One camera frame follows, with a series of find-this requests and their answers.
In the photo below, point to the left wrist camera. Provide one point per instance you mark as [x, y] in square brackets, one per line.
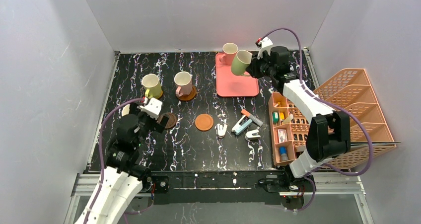
[152, 107]

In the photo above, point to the orange file organizer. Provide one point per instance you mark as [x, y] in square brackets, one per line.
[350, 89]

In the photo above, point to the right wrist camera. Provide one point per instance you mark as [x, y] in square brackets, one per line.
[264, 44]

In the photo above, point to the white stapler right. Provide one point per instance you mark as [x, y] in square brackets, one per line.
[252, 135]

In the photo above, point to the orange grey marker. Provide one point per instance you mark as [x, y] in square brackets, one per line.
[250, 116]

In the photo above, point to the green mug front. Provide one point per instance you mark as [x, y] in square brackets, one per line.
[151, 84]

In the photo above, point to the light orange coaster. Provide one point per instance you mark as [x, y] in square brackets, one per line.
[204, 122]

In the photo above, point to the brown saucer coaster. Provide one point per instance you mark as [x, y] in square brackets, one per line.
[190, 96]

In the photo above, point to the dark brown coaster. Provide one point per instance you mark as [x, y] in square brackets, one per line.
[172, 119]

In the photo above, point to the green mug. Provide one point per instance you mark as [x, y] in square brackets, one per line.
[241, 62]
[151, 84]

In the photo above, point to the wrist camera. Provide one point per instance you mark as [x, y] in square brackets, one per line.
[152, 107]
[264, 44]

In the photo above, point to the white red card box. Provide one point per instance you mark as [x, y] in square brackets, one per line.
[282, 135]

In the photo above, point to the cream item in organizer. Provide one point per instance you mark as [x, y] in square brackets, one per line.
[288, 119]

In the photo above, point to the small orange coaster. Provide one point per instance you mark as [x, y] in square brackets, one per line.
[158, 96]

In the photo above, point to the pink mug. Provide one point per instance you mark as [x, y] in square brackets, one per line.
[229, 51]
[183, 81]

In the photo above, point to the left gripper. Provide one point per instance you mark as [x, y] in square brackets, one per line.
[157, 124]

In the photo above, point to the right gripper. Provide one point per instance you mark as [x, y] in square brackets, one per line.
[253, 68]

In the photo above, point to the blue stamp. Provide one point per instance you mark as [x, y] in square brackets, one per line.
[283, 154]

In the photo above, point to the dark brown mug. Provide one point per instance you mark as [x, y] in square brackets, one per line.
[125, 110]

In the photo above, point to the green eraser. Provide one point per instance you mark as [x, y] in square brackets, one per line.
[275, 117]

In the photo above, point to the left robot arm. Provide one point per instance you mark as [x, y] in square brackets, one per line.
[121, 177]

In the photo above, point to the small white stapler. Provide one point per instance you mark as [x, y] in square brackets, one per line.
[221, 130]

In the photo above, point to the blue white stapler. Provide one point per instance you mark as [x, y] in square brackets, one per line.
[243, 123]

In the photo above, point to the pink tray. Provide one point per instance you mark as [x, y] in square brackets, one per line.
[229, 85]

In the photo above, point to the pink mug front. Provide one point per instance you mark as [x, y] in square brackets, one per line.
[183, 81]

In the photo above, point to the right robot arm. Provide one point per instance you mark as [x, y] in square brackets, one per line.
[329, 131]

